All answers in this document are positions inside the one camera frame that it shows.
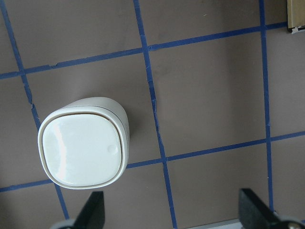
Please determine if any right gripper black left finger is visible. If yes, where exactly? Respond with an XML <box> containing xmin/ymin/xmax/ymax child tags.
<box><xmin>52</xmin><ymin>191</ymin><xmax>106</xmax><ymax>229</ymax></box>

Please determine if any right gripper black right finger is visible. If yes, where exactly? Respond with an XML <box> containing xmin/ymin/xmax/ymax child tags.
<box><xmin>239</xmin><ymin>188</ymin><xmax>305</xmax><ymax>229</ymax></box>

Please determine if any white plastic trash can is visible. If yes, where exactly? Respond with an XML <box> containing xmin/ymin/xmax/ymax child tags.
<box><xmin>37</xmin><ymin>97</ymin><xmax>130</xmax><ymax>189</ymax></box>

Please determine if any wooden furniture edge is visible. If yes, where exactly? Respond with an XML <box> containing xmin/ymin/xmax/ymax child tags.
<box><xmin>287</xmin><ymin>0</ymin><xmax>305</xmax><ymax>34</ymax></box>

